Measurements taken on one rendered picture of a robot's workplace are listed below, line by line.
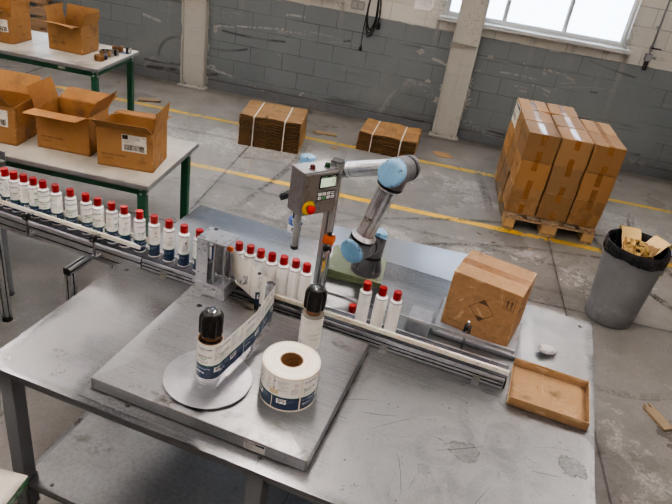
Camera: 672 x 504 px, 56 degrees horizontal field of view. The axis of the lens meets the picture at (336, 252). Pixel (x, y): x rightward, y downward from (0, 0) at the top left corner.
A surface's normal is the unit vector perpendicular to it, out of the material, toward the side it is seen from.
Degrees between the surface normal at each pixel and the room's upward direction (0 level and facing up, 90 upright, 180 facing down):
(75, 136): 90
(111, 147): 90
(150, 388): 0
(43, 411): 0
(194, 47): 90
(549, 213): 93
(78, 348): 0
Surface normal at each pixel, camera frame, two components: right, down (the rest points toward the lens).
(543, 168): -0.14, 0.46
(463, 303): -0.48, 0.37
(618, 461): 0.14, -0.86
